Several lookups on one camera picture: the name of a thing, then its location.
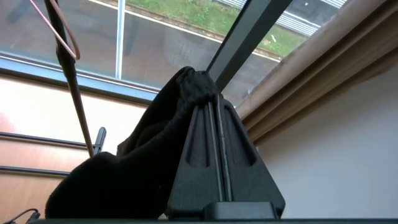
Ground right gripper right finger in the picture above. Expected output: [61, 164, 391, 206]
[216, 94, 286, 219]

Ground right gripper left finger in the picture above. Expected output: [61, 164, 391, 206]
[167, 99, 224, 219]

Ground black shorts with white cords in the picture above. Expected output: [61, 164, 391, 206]
[44, 65, 219, 220]

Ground black clothes rack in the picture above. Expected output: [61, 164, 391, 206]
[0, 0, 108, 177]

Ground pink clothes hanger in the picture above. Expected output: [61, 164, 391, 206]
[29, 0, 81, 61]

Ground beige curtain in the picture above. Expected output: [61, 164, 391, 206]
[235, 0, 398, 147]

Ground window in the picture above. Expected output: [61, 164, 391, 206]
[0, 0, 349, 107]

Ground black cable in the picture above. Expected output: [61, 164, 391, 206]
[2, 207, 42, 224]

